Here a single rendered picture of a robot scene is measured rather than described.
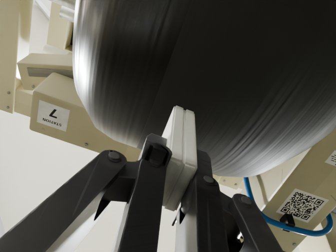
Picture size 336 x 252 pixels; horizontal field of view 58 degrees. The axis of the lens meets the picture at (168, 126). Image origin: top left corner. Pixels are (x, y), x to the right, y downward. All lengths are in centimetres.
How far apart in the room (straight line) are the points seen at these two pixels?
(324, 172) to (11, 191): 296
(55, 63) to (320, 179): 81
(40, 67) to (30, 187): 237
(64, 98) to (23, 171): 259
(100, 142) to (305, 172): 58
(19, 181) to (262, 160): 313
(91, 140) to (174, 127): 79
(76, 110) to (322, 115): 72
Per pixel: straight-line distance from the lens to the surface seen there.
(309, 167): 63
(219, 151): 35
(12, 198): 325
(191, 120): 19
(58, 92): 94
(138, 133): 37
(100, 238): 305
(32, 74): 108
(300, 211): 71
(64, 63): 104
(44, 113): 96
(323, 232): 74
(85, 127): 93
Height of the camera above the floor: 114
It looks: 32 degrees up
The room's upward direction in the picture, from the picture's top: 157 degrees counter-clockwise
